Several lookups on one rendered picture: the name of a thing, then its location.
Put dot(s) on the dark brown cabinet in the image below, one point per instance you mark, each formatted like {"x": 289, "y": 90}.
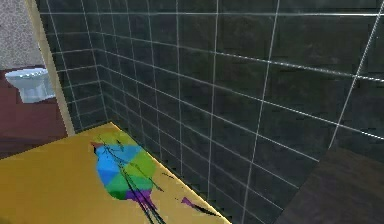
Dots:
{"x": 340, "y": 190}

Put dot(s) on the pale blue toilet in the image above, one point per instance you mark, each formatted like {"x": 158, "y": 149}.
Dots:
{"x": 31, "y": 85}

